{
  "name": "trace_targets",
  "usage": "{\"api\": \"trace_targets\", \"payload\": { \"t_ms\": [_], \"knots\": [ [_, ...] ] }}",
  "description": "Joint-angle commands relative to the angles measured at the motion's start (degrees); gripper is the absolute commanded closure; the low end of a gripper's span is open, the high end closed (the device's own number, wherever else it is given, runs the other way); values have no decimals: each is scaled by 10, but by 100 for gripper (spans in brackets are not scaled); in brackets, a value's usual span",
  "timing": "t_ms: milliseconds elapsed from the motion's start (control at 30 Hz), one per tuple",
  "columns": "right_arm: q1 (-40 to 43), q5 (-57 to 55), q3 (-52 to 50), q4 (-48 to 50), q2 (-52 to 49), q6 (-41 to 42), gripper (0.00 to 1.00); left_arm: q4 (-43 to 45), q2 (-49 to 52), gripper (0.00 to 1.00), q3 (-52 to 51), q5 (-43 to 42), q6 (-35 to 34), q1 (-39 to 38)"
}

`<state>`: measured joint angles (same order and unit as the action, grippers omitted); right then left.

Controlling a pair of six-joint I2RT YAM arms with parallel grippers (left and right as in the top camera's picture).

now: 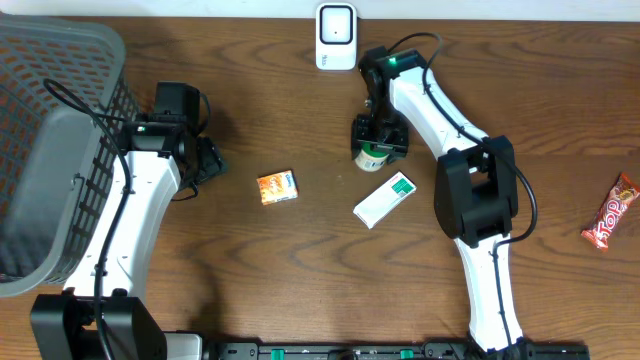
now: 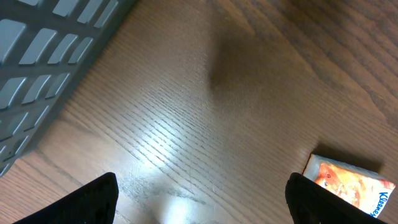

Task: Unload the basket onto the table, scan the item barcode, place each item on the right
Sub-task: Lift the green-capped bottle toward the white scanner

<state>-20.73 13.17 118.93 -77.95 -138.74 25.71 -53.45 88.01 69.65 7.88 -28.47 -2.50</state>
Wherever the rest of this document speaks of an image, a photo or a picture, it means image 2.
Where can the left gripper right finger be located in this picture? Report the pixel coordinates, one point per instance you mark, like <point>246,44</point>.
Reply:
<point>310,203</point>

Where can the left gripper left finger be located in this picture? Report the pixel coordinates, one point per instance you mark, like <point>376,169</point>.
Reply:
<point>93,203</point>

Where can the orange tissue pack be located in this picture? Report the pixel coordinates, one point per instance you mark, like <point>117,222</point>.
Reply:
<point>364,189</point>

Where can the grey plastic basket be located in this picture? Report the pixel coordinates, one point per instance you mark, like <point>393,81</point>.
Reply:
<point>46,48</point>

